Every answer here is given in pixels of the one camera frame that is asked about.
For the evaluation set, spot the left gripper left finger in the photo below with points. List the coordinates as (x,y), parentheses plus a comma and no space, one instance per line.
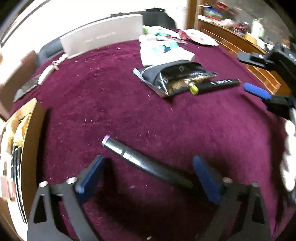
(74,192)

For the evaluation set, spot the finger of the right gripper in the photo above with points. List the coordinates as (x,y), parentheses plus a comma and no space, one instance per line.
(256,91)

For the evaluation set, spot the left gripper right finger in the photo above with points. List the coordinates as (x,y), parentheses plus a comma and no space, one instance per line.
(242,214)

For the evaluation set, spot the yellow capped black marker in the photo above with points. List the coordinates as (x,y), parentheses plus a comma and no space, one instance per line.
(212,86)

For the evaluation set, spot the green capped black marker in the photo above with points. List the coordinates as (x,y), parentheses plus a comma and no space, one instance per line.
(15,171)

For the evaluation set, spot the purple capped black marker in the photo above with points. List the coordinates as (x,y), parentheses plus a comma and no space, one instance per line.
(147,164)

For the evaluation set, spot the yellow snack bag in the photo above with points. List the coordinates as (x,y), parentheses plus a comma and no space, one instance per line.
(21,128)

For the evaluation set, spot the black foil snack bag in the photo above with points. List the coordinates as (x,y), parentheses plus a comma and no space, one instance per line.
(173,78)

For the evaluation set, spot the tissue pack blue cartoon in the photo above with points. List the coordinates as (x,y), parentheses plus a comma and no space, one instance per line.
(162,52)

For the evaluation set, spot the right white gloved hand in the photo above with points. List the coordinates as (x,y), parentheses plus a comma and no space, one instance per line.
(287,165)

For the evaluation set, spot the cardboard tray box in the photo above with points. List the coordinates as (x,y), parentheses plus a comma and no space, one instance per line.
(11,219)

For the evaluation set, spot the pink knitted cloth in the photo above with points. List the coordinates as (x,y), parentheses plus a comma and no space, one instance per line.
(197,37)

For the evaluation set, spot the black smartphone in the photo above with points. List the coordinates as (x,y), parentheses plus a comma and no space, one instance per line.
(30,85)

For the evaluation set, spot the green cloth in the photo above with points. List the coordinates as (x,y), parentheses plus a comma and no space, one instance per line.
(159,31)

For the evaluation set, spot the white car key fob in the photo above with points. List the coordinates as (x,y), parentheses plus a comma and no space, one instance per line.
(54,66)

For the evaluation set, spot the black leather sofa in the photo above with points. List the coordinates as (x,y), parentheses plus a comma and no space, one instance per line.
(150,17)

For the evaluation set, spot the long grey box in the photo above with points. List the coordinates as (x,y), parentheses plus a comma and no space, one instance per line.
(102,33)

